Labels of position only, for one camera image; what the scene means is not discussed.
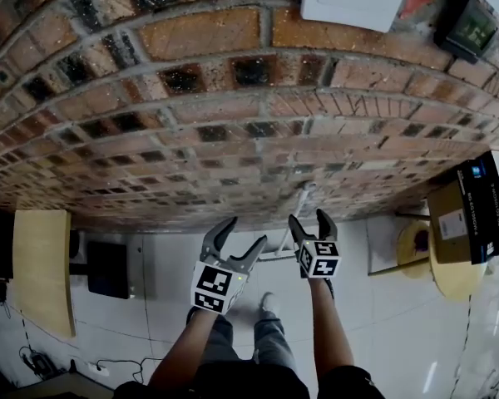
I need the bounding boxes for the light wooden table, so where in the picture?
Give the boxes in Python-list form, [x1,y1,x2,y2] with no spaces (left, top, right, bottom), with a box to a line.
[12,209,77,340]

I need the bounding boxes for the person's grey trousers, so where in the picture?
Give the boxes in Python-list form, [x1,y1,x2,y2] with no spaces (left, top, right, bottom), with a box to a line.
[198,308,297,374]

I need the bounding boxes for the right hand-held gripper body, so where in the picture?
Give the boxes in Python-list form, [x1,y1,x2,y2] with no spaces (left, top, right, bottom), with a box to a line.
[296,239,343,280]

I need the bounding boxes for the person's white shoe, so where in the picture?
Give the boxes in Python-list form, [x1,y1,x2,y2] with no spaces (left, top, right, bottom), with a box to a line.
[259,292,279,314]

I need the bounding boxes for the black and white box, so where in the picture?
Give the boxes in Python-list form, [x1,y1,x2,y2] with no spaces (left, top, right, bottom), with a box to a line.
[457,150,499,266]

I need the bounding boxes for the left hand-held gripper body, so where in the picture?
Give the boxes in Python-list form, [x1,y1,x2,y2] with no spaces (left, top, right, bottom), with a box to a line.
[190,251,248,317]

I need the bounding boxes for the round yellow table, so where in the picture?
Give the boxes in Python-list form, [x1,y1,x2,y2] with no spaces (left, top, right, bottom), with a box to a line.
[394,211,490,304]

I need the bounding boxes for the person's left forearm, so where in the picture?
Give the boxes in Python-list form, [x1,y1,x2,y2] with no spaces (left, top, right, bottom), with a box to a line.
[148,307,222,387]

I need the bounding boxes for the black wall thermostat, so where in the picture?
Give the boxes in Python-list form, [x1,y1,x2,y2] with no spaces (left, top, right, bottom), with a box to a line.
[433,0,499,64]

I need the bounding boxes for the white flat panel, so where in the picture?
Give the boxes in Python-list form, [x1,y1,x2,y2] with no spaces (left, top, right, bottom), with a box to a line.
[366,214,405,278]

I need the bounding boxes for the black rectangular case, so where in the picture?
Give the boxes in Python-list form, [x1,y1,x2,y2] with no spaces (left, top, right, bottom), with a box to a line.
[86,240,131,300]

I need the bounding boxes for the person's right forearm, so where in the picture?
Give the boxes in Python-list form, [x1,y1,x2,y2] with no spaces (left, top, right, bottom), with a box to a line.
[307,277,358,377]

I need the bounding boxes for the brown cardboard box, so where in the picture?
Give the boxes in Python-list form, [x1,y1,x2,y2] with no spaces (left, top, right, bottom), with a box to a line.
[425,179,476,265]

